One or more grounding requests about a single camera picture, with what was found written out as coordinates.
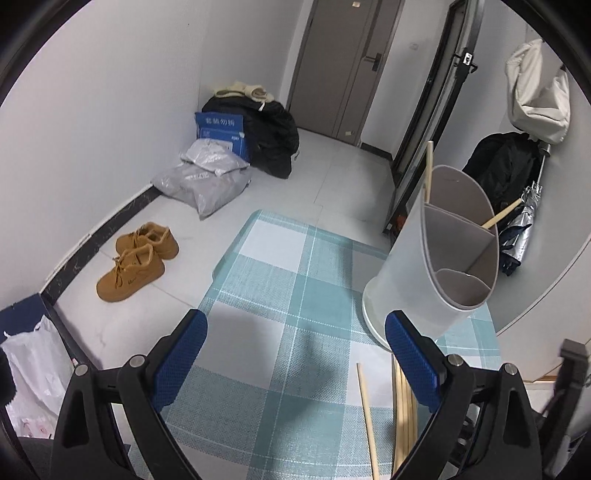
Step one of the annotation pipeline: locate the white hanging bag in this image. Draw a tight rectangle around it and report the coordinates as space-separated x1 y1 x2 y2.
505 39 572 145

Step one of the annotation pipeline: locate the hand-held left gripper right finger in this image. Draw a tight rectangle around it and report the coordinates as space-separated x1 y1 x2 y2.
385 310 546 480

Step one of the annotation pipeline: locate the beige cloth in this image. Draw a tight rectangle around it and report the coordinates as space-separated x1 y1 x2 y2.
213 80 274 110

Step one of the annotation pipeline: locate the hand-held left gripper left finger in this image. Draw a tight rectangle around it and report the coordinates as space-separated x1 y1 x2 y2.
52 308 208 480

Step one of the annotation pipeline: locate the blue cardboard envelope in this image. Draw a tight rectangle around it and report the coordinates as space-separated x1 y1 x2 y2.
194 111 250 162

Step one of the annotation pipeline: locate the black door frame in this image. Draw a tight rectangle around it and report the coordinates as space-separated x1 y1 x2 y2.
382 0 485 234

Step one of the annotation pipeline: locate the white utensil holder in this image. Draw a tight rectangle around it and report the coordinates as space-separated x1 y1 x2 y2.
362 165 501 344

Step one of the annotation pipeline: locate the black jacket pile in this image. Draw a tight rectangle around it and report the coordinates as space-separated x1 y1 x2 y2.
202 95 300 178

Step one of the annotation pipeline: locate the small grey parcel bag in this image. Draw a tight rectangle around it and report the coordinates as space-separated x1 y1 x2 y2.
180 138 252 176

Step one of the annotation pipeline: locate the grey door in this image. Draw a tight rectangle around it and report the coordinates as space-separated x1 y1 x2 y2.
286 0 416 148

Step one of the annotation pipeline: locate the silver folded umbrella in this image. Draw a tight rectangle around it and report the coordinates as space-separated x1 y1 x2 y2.
496 182 546 276

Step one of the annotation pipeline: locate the white plastic bag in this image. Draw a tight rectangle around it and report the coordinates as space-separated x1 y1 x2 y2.
0 316 75 439

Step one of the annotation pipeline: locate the black hanging jacket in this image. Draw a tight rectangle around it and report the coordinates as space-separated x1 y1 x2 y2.
462 132 548 214

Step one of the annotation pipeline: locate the dark blue box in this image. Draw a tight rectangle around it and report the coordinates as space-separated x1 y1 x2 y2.
0 295 47 337

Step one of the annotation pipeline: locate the large grey parcel bag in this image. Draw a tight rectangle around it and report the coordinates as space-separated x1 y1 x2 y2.
151 164 252 220

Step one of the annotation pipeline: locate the teal checked tablecloth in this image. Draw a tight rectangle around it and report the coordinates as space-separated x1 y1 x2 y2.
129 210 502 480

